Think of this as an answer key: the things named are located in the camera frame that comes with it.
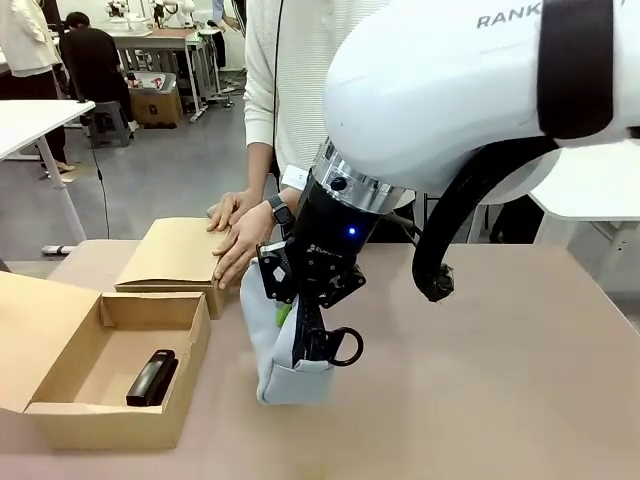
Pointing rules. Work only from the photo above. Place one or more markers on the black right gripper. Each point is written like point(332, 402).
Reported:
point(330, 235)

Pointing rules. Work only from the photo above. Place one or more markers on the grey zippered pencil case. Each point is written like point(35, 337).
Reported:
point(295, 385)

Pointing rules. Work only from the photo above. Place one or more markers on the small lidded cardboard box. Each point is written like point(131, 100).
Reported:
point(170, 250)

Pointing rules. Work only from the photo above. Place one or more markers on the black stapler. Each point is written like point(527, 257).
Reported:
point(150, 380)

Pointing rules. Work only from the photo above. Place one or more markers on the person's left forearm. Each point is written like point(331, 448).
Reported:
point(290, 195)

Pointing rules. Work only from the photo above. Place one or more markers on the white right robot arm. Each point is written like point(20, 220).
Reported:
point(425, 75)

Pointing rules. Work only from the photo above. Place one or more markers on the person's right forearm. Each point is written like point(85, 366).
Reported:
point(259, 170)

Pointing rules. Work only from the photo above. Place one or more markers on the brown printed cardboard box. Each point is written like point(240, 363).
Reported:
point(160, 107)

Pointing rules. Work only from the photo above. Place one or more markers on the open brown cardboard box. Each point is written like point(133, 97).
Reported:
point(100, 427)

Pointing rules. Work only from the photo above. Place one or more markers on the person's left hand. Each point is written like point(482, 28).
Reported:
point(247, 235)

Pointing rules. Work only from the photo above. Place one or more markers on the person's right hand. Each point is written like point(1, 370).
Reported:
point(232, 207)

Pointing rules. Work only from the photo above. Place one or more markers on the dark smartwatch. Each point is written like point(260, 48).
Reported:
point(281, 214)

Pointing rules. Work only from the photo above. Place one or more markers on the person in white sweater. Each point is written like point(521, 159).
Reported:
point(290, 75)

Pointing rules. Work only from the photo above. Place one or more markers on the clear plastic bin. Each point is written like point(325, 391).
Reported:
point(160, 82)

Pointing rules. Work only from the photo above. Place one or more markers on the grey plastic stool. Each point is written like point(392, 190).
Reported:
point(107, 107)

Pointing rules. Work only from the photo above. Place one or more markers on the person in dark clothes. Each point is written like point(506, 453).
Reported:
point(241, 15)

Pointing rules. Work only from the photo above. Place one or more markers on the grey metal desk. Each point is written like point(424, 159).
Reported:
point(165, 37)

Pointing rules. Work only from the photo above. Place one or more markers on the large white table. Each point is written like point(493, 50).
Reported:
point(590, 207)

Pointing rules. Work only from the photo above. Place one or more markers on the seated person in black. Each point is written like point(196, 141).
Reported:
point(92, 60)

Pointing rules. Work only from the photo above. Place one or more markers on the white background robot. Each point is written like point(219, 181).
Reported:
point(127, 20)

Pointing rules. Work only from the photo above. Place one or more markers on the white table with leg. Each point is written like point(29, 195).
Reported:
point(35, 120)

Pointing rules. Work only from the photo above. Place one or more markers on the person in cream coat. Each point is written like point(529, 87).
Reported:
point(25, 35)

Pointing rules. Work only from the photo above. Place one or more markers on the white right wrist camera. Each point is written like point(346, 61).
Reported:
point(294, 176)

